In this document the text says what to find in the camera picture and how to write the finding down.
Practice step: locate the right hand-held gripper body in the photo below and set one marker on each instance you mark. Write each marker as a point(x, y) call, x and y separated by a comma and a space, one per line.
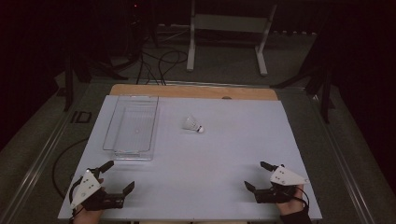
point(286, 177)

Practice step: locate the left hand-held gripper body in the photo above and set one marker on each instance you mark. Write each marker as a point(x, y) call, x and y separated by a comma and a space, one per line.
point(102, 199)

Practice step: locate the clear plastic container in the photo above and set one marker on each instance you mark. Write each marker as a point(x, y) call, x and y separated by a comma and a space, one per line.
point(132, 130)

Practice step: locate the white shuttlecock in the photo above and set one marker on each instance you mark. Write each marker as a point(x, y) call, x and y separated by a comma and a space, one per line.
point(191, 123)

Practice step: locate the person's left hand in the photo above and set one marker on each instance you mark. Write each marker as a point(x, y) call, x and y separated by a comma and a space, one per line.
point(88, 217)

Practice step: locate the person's right hand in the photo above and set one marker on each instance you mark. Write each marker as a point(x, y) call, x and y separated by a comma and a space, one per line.
point(291, 207)

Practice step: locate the black sleeve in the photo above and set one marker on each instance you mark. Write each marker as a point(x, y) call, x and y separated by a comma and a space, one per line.
point(297, 217)

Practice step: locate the black tripod stand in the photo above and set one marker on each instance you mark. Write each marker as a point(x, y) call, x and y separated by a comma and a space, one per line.
point(325, 96)
point(69, 84)

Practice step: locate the white metal stand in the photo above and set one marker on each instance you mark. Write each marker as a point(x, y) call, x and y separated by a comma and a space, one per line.
point(229, 23)

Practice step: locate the metal floor rail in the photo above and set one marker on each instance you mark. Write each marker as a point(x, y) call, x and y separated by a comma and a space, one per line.
point(37, 161)
point(339, 161)

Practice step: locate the black floor frame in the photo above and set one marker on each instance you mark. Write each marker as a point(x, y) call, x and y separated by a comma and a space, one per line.
point(74, 117)

